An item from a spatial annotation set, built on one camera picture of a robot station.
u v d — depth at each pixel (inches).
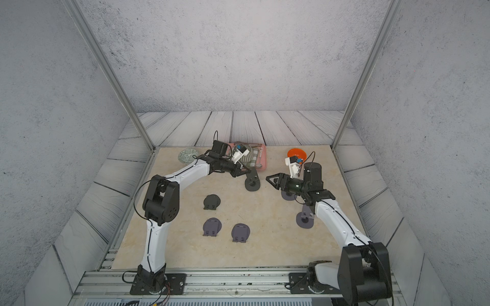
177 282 28.7
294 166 29.2
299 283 28.0
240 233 34.0
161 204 22.2
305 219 34.7
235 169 33.3
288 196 39.0
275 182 31.0
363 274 15.7
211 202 37.7
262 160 45.0
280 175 28.5
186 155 45.2
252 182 38.0
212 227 34.8
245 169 35.9
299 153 43.9
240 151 34.0
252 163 43.7
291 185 28.4
